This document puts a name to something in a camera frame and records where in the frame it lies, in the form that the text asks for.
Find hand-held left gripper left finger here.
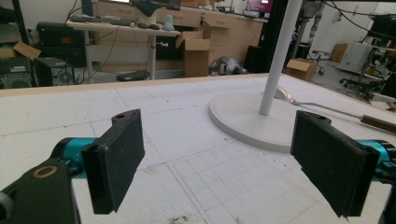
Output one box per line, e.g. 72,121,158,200
52,108,146,215

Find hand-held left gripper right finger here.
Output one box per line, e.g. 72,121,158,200
290,110,396,218

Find metal ladle with wooden handle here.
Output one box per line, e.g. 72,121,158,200
274,86,396,135

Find white stand with round base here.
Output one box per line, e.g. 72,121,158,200
208,0,307,154

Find black office chair base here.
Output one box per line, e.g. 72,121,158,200
339,77,379,97

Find black laptop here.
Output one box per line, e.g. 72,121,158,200
116,70,151,82

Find small cardboard box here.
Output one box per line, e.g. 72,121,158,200
285,58,318,83

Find white cabinet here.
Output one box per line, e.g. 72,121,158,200
338,41,374,73

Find black computer tower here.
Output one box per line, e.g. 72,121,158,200
35,57,77,87

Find brown cardboard box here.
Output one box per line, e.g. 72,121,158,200
330,43,348,63

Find tall open cardboard box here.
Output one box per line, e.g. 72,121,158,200
175,21,213,78

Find black box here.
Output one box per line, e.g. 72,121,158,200
244,46,262,74

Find white desk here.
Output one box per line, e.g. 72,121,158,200
65,20,181,81

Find grey computer case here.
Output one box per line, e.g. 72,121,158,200
0,57,34,90

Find black equipment case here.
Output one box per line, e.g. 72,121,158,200
36,21,88,68

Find silver grey machine part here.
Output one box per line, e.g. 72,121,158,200
208,56,248,77

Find black keyboard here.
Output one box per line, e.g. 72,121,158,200
69,15,134,27

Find flat open cardboard box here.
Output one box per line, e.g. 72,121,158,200
0,41,42,61

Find pale blue bottle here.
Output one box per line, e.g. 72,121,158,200
163,13,176,32

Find pink lit monitor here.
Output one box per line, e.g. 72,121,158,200
245,0,275,14

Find black frame post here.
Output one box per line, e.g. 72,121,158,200
260,0,289,74

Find black cable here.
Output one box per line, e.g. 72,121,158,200
321,0,396,41

